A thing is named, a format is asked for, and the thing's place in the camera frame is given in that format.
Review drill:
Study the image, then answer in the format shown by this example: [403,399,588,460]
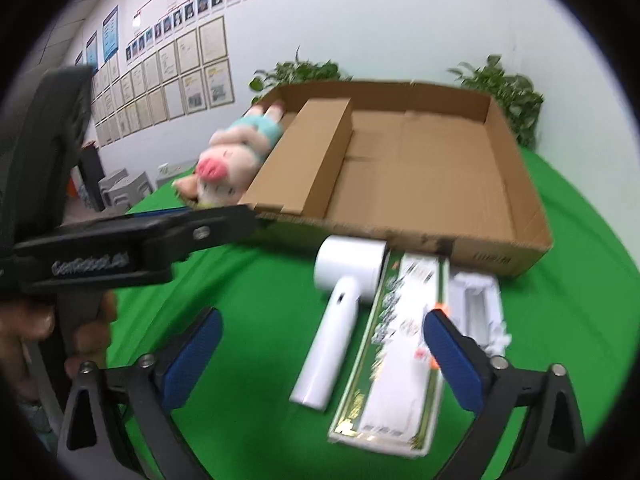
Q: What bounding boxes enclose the grey plastic stool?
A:
[97,170,130,210]
[107,172,154,209]

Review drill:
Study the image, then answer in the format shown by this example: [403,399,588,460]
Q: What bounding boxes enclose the white hair dryer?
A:
[289,235,390,410]

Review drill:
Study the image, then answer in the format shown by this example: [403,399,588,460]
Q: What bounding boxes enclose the wall of framed certificates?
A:
[91,15,236,149]

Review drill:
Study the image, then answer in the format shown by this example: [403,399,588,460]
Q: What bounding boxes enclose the green potted plant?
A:
[248,47,354,107]
[447,55,546,152]

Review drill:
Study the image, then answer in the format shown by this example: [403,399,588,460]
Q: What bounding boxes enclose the green and white box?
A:
[327,252,452,459]

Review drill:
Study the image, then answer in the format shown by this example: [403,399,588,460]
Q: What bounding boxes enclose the small blue wall poster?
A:
[85,31,99,79]

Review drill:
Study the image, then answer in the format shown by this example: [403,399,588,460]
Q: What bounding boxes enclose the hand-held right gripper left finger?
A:
[57,307,224,480]

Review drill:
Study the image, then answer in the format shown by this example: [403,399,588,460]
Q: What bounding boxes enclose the large cardboard box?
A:
[239,80,555,279]

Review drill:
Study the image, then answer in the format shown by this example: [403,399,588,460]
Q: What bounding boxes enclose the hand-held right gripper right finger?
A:
[422,308,589,480]

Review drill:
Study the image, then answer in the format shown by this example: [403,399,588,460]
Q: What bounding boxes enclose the person's left hand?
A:
[0,291,119,411]

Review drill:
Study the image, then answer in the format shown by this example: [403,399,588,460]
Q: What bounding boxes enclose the white plastic packaging tray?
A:
[446,272,514,357]

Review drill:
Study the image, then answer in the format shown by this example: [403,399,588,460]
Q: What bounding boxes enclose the pink pig plush toy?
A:
[172,101,287,210]

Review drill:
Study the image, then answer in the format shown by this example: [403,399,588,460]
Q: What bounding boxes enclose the large blue wall poster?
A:
[102,5,121,62]

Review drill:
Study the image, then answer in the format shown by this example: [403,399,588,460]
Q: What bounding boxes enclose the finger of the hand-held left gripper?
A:
[127,204,259,267]

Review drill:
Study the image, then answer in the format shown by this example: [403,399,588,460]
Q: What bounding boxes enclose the green tablecloth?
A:
[105,150,635,480]

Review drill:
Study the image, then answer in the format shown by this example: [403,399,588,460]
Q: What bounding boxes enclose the dark cabinet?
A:
[77,144,107,212]

